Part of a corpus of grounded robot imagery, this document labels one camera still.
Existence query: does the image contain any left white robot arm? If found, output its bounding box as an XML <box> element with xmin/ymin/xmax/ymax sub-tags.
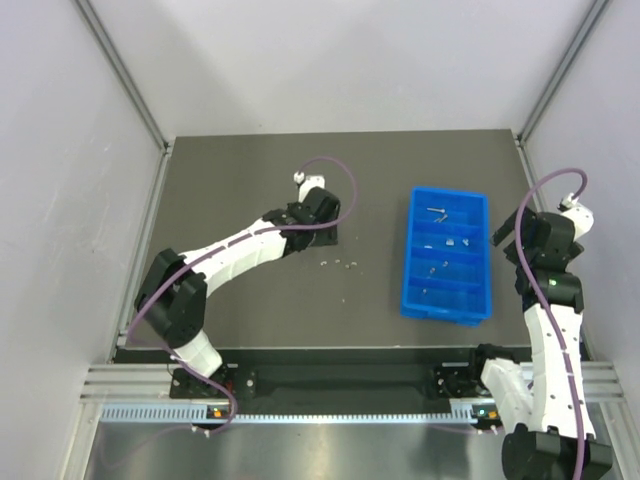
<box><xmin>134</xmin><ymin>173</ymin><xmax>341</xmax><ymax>378</ymax></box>

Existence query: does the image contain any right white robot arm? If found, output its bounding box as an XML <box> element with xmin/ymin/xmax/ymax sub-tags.
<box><xmin>472</xmin><ymin>196</ymin><xmax>613</xmax><ymax>479</ymax></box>

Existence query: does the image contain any blue compartment bin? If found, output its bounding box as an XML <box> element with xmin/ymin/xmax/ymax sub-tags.
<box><xmin>400</xmin><ymin>187</ymin><xmax>492</xmax><ymax>327</ymax></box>

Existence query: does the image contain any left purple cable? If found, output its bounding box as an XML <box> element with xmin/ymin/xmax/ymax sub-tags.
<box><xmin>94</xmin><ymin>155</ymin><xmax>359</xmax><ymax>471</ymax></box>

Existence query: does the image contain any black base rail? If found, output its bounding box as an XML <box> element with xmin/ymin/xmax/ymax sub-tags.
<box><xmin>170</xmin><ymin>344</ymin><xmax>489</xmax><ymax>406</ymax></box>

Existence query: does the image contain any grey slotted cable duct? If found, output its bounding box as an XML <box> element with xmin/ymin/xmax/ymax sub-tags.
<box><xmin>100</xmin><ymin>398</ymin><xmax>498</xmax><ymax>424</ymax></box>

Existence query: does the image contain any left aluminium frame post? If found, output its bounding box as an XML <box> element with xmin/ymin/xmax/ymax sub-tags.
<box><xmin>71</xmin><ymin>0</ymin><xmax>170</xmax><ymax>152</ymax></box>

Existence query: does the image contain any aluminium frame post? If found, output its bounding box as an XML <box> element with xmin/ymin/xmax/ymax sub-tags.
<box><xmin>71</xmin><ymin>0</ymin><xmax>170</xmax><ymax>152</ymax></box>
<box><xmin>516</xmin><ymin>0</ymin><xmax>611</xmax><ymax>144</ymax></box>

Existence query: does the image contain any right aluminium frame post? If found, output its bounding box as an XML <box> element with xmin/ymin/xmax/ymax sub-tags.
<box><xmin>516</xmin><ymin>0</ymin><xmax>611</xmax><ymax>144</ymax></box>

